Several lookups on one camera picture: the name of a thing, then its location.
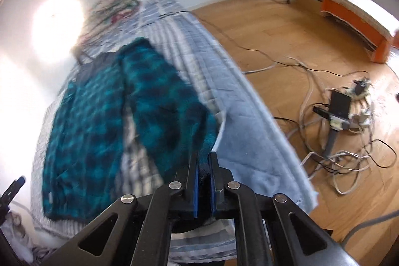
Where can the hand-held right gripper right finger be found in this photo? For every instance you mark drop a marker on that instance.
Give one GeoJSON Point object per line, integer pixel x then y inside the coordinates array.
{"type": "Point", "coordinates": [213, 182]}

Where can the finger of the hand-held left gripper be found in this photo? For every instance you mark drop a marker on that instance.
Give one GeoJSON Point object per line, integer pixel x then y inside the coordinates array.
{"type": "Point", "coordinates": [15, 188]}

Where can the white power strip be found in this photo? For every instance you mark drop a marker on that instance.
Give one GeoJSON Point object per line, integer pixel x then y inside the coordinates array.
{"type": "Point", "coordinates": [343, 124]}

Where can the teal plaid fleece jacket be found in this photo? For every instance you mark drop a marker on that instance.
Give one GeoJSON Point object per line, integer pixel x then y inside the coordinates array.
{"type": "Point", "coordinates": [93, 116]}

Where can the folded floral quilt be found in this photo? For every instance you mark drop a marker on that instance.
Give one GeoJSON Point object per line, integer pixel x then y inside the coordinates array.
{"type": "Point", "coordinates": [118, 7]}

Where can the bed with striped sheet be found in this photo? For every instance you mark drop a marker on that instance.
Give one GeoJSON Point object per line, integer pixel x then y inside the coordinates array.
{"type": "Point", "coordinates": [249, 135]}

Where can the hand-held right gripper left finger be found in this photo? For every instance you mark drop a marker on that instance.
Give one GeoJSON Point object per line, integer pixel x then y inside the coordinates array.
{"type": "Point", "coordinates": [194, 178]}

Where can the black box device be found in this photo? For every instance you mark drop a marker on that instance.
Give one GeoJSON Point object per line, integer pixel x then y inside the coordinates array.
{"type": "Point", "coordinates": [339, 105]}

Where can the orange bench with white cover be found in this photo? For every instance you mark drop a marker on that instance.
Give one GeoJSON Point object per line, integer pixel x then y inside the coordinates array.
{"type": "Point", "coordinates": [352, 16]}

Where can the blue checked bed sheet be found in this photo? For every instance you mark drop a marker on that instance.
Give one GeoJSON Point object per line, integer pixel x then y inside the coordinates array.
{"type": "Point", "coordinates": [162, 10]}

